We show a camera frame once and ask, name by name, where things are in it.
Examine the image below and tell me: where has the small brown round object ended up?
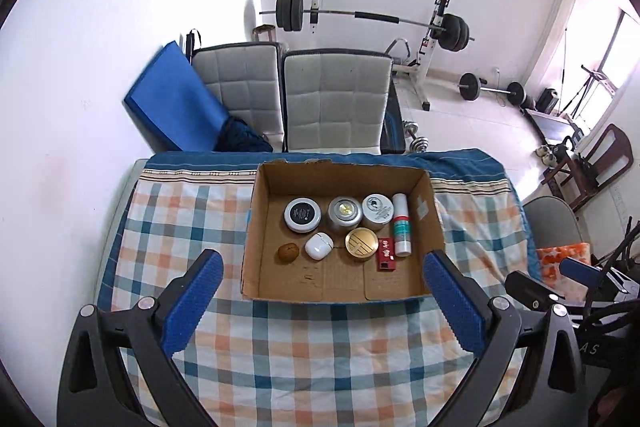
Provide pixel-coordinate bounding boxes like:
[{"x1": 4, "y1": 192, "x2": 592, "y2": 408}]
[{"x1": 277, "y1": 243, "x2": 300, "y2": 265}]

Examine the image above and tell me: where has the red cigarette pack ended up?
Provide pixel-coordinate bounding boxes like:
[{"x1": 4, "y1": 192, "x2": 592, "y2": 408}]
[{"x1": 375, "y1": 237, "x2": 396, "y2": 272}]

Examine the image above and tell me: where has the white earbud case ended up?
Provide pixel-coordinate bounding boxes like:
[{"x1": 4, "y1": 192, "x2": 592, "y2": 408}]
[{"x1": 304, "y1": 232, "x2": 334, "y2": 261}]

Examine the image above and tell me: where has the gold round tin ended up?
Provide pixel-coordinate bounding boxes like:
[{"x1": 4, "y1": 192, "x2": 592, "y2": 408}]
[{"x1": 345, "y1": 228, "x2": 378, "y2": 261}]

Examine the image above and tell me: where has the orange white patterned cushion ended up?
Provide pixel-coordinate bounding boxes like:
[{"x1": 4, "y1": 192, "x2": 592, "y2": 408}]
[{"x1": 537, "y1": 241, "x2": 592, "y2": 298}]

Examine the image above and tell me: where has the grey armchair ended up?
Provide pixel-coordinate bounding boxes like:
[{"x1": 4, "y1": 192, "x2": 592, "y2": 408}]
[{"x1": 523, "y1": 195, "x2": 588, "y2": 260}]

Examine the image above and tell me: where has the plaid checkered tablecloth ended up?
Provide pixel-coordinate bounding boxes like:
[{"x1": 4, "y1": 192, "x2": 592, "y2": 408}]
[{"x1": 98, "y1": 150, "x2": 540, "y2": 426}]

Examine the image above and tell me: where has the white green spray bottle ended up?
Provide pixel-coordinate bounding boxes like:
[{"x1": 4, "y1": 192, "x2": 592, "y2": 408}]
[{"x1": 392, "y1": 193, "x2": 412, "y2": 258}]

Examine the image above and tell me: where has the dark wooden chair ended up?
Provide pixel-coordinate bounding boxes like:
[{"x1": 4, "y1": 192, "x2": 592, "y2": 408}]
[{"x1": 541, "y1": 124, "x2": 634, "y2": 212}]

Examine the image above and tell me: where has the silver tin black label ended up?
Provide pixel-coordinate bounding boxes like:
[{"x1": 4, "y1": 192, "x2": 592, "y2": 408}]
[{"x1": 283, "y1": 197, "x2": 322, "y2": 234}]

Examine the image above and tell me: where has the open cardboard box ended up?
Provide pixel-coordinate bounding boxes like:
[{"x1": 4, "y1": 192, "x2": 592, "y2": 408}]
[{"x1": 241, "y1": 160, "x2": 445, "y2": 303}]

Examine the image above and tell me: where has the dark side table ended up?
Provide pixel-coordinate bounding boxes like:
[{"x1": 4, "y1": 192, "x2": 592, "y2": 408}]
[{"x1": 521, "y1": 108, "x2": 585, "y2": 160}]

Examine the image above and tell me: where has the white lidded round tin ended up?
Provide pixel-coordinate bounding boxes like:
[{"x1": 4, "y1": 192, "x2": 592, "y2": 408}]
[{"x1": 361, "y1": 194, "x2": 394, "y2": 231}]

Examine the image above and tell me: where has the dark blue knitted bag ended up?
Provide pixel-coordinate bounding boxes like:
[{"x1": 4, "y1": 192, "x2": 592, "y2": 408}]
[{"x1": 215, "y1": 116, "x2": 273, "y2": 153}]

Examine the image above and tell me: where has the silver tin gold label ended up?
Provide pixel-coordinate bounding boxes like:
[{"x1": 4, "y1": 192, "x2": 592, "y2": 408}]
[{"x1": 326, "y1": 196, "x2": 362, "y2": 235}]

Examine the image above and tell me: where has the chrome dumbbell pair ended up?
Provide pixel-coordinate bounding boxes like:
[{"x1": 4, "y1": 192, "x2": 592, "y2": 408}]
[{"x1": 402, "y1": 120, "x2": 430, "y2": 153}]

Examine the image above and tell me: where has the black blue exercise bench pad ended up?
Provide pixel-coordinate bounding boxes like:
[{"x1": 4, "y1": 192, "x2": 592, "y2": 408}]
[{"x1": 380, "y1": 82, "x2": 406, "y2": 154}]

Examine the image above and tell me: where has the blue yoga mat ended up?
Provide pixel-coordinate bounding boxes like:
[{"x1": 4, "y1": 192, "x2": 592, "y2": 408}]
[{"x1": 125, "y1": 41, "x2": 230, "y2": 152}]

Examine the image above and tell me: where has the short barbell on floor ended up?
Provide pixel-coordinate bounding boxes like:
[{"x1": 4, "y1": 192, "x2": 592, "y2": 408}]
[{"x1": 458, "y1": 72, "x2": 527, "y2": 107}]

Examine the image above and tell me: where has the left grey cushioned chair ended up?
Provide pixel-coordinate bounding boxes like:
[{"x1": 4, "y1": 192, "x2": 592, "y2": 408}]
[{"x1": 192, "y1": 42, "x2": 285, "y2": 152}]

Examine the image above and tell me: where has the grey cushioned chair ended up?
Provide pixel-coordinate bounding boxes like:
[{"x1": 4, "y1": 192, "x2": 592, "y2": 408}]
[
  {"x1": 281, "y1": 49, "x2": 393, "y2": 154},
  {"x1": 192, "y1": 42, "x2": 285, "y2": 152}
]

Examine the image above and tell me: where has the right grey cushioned chair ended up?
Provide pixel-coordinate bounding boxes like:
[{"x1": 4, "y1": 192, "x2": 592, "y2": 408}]
[{"x1": 281, "y1": 49, "x2": 393, "y2": 154}]

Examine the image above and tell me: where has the white weight bench rack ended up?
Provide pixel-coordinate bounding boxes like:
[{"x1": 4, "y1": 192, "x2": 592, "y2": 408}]
[{"x1": 392, "y1": 0, "x2": 450, "y2": 112}]

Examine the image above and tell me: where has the long barbell on rack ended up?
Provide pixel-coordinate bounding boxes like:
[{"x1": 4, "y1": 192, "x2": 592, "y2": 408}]
[{"x1": 259, "y1": 0, "x2": 474, "y2": 52}]

